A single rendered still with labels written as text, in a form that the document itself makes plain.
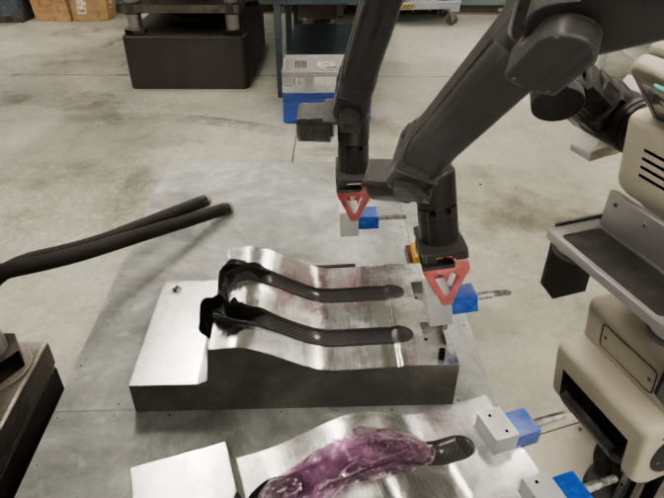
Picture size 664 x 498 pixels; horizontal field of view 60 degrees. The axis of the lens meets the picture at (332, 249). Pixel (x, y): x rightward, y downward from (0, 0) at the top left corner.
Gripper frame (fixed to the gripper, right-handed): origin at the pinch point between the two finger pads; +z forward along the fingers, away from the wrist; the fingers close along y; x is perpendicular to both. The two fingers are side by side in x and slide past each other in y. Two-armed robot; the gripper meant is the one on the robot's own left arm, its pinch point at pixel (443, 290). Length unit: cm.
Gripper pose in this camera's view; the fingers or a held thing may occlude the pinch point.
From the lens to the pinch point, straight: 90.0
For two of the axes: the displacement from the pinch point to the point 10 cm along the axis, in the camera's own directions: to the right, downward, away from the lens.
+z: 1.5, 8.9, 4.4
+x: 9.9, -1.4, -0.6
